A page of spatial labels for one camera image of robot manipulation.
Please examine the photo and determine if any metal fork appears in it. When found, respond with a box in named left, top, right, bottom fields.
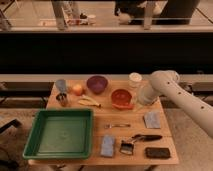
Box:
left=104, top=124, right=131, bottom=129

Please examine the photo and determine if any green plastic tray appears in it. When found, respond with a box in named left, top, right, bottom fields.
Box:
left=23, top=109, right=93, bottom=160

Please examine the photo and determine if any purple bowl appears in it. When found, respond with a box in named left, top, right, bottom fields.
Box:
left=86, top=75, right=108, bottom=94

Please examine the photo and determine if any blue-grey cup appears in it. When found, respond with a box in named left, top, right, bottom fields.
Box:
left=55, top=79, right=67, bottom=93

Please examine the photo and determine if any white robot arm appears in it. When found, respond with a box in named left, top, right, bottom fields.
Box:
left=137, top=70, right=213, bottom=138

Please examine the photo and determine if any blue yellow sponge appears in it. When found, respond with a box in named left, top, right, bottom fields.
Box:
left=143, top=111, right=161, bottom=129

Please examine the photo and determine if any black-handled tool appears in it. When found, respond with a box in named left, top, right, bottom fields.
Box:
left=132, top=134, right=162, bottom=142

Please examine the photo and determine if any small metal cup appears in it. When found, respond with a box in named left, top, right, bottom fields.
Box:
left=56, top=93, right=68, bottom=107

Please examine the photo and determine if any white cup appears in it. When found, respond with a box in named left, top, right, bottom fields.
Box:
left=129, top=72, right=142, bottom=88

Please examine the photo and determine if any red pepper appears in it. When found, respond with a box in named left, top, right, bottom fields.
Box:
left=112, top=104, right=134, bottom=110

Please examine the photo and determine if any blue cloth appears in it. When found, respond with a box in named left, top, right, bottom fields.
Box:
left=100, top=135, right=115, bottom=157

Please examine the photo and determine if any red bowl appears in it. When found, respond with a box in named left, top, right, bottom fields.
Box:
left=111, top=89, right=132, bottom=105

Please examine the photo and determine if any black eraser block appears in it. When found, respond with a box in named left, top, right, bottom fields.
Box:
left=145, top=147, right=171, bottom=159

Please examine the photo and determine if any banana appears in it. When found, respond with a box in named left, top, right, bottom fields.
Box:
left=78, top=95, right=101, bottom=107

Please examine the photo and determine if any apple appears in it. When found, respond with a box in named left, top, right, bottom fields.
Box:
left=72, top=84, right=84, bottom=96

